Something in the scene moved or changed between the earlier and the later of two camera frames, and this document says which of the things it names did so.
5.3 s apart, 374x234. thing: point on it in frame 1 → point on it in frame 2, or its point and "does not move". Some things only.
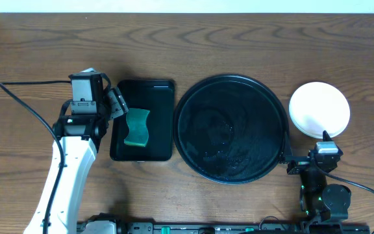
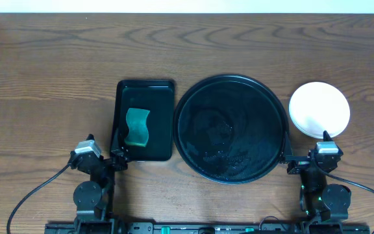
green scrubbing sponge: x=136 y=121 does not move
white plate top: x=317 y=106 does not move
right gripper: x=287 y=155 does not move
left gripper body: x=116 y=102 → x=104 y=162
